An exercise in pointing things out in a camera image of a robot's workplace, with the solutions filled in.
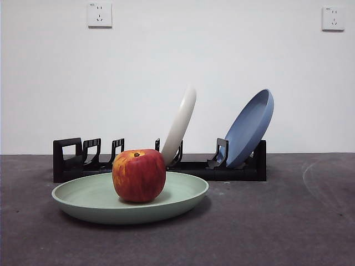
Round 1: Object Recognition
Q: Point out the red yellow apple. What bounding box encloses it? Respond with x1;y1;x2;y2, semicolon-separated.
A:
111;149;166;203

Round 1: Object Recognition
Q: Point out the green plate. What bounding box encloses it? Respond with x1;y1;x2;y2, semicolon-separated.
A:
51;171;209;224

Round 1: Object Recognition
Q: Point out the cream white plate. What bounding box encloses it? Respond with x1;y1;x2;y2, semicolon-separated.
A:
160;86;197;167

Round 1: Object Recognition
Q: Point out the black plate rack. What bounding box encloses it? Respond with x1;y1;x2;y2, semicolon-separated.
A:
52;137;267;183

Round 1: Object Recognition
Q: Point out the blue plate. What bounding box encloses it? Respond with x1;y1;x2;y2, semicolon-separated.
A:
219;88;275;168

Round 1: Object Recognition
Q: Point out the white wall socket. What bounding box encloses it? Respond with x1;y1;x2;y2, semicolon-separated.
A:
88;2;113;28
321;6;346;32

